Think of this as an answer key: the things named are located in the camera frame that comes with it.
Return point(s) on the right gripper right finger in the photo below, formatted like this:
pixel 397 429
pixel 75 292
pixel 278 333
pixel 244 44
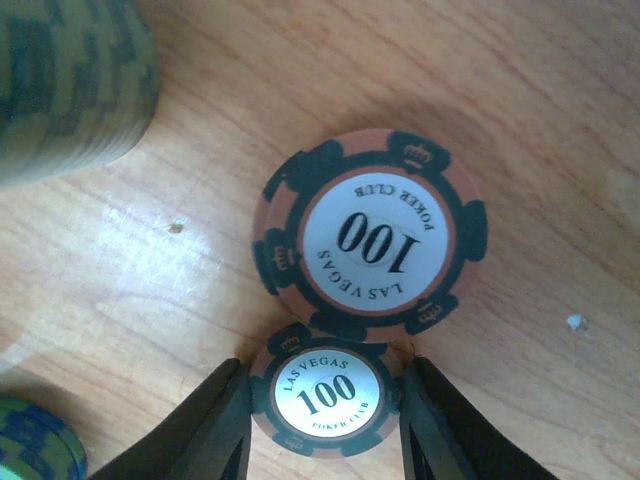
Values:
pixel 443 436

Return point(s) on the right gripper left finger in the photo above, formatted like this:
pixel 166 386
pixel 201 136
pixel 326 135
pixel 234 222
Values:
pixel 208 436

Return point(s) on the brown short stack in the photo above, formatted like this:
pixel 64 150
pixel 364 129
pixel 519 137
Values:
pixel 371 236
pixel 320 396

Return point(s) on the blue short stack right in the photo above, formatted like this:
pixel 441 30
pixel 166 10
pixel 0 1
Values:
pixel 36 444

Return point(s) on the green tall chip stack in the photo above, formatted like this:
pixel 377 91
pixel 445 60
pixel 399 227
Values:
pixel 80 83

